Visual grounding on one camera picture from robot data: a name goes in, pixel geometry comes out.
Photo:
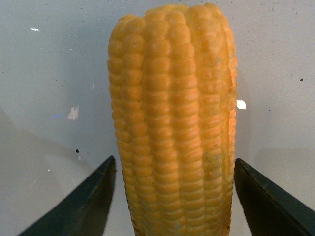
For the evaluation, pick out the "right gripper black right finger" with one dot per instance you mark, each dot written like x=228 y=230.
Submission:
x=270 y=210

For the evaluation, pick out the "yellow corn cob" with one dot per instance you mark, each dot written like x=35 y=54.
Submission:
x=172 y=75

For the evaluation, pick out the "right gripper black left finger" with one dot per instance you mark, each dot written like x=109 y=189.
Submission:
x=84 y=211

